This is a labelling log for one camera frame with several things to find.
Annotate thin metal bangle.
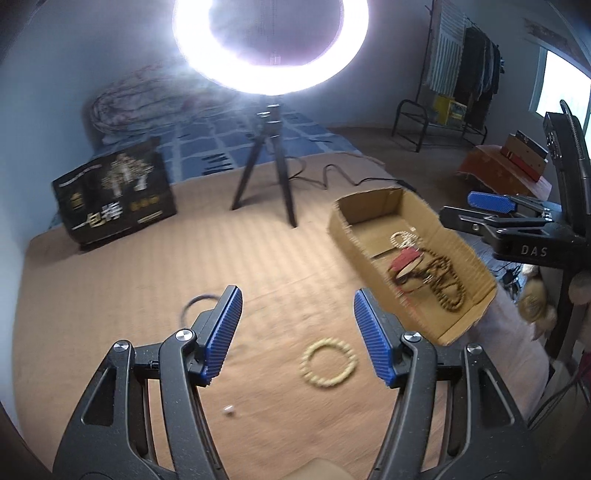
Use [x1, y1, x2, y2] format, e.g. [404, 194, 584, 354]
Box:
[180, 294, 218, 326]

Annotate cream bead bracelet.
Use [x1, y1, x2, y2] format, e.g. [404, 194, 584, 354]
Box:
[300, 338, 357, 387]

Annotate striped towel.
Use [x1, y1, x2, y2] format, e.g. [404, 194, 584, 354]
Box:
[427, 2, 467, 95]

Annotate white ring light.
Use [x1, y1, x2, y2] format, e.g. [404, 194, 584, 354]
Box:
[172, 0, 370, 97]

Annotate black power cable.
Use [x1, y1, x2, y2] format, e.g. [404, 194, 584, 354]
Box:
[286, 157, 416, 192]

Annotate tan plush toy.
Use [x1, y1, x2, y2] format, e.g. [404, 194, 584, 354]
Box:
[519, 272, 557, 340]

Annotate blue patterned bedsheet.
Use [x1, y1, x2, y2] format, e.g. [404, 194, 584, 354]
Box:
[90, 111, 365, 185]

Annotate long cardboard box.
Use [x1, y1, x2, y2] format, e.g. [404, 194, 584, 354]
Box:
[503, 130, 550, 182]

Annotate window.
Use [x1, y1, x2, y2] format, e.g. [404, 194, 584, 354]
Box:
[536, 48, 591, 134]

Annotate black printed box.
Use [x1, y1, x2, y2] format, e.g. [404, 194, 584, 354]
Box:
[52, 137, 178, 252]

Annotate white bead necklace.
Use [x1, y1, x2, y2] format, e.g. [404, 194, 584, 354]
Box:
[390, 228, 423, 250]

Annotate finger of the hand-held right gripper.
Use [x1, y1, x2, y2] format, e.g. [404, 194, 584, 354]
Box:
[438, 207, 551, 241]
[467, 191, 552, 216]

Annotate brown bead necklace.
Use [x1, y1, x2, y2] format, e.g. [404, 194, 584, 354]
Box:
[392, 247, 467, 315]

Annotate orange low cabinet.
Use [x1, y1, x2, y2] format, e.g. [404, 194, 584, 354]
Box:
[457, 144, 552, 201]

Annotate black tripod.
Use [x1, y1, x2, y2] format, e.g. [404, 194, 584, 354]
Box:
[231, 95, 298, 228]

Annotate yellow box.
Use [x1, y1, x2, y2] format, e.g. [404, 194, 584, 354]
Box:
[434, 95, 467, 126]

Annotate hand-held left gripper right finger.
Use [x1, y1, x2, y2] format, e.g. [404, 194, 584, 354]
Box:
[353, 288, 532, 480]

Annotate folded floral quilt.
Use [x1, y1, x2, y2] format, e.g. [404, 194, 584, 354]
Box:
[88, 62, 204, 146]

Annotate person's right hand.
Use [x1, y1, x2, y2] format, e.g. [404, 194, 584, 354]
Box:
[569, 270, 591, 305]

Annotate black clothes rack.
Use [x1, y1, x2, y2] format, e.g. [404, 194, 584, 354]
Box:
[392, 0, 502, 153]

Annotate dark hanging clothes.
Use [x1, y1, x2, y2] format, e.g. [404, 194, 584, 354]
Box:
[459, 27, 502, 127]

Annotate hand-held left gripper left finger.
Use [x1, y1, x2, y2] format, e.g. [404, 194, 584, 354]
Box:
[52, 285, 244, 480]

